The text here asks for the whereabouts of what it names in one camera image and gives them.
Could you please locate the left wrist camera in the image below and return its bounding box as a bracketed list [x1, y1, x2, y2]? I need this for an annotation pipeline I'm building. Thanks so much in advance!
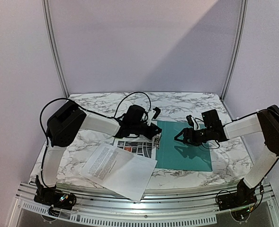
[147, 107, 161, 126]

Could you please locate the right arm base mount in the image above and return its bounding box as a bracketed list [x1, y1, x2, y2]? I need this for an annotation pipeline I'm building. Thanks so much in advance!
[215, 185, 264, 213]

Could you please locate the left aluminium frame post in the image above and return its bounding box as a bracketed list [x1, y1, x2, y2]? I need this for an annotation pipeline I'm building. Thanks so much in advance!
[42, 0, 70, 97]

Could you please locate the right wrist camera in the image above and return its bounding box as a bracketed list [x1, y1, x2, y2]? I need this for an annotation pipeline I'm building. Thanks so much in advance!
[186, 115, 199, 130]

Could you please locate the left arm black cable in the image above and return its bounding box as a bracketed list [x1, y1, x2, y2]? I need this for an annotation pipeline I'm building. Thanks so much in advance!
[39, 91, 152, 190]

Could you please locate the teal file folder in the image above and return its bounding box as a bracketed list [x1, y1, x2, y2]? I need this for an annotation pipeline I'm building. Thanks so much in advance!
[156, 121, 213, 172]

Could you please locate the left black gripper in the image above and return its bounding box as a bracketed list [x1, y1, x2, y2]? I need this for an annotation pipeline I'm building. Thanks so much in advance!
[131, 123, 160, 141]

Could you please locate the green map flyer sheet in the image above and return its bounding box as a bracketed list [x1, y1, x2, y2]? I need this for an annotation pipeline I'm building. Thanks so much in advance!
[113, 138, 156, 159]

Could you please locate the aluminium frame post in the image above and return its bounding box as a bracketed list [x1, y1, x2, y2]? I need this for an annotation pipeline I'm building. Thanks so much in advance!
[42, 0, 70, 97]
[220, 0, 248, 102]

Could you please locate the white text paper sheet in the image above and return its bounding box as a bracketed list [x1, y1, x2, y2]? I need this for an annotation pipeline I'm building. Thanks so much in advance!
[80, 143, 157, 201]

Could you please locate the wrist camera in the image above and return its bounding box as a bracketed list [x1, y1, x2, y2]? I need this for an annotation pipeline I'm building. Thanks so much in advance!
[186, 115, 199, 130]
[147, 107, 161, 126]

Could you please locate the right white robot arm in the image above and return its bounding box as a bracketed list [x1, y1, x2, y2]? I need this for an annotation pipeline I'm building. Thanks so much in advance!
[174, 105, 279, 206]

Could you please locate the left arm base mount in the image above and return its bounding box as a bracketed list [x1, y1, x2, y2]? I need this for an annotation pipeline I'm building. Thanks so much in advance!
[34, 175, 77, 210]

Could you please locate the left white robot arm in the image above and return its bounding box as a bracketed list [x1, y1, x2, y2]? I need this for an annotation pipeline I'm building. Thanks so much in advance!
[36, 99, 162, 205]

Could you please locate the right aluminium frame post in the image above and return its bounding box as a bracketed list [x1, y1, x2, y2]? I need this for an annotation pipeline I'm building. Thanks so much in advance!
[220, 0, 248, 102]

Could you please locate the aluminium front rail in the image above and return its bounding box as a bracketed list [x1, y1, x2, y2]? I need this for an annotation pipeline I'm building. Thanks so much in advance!
[8, 183, 279, 227]

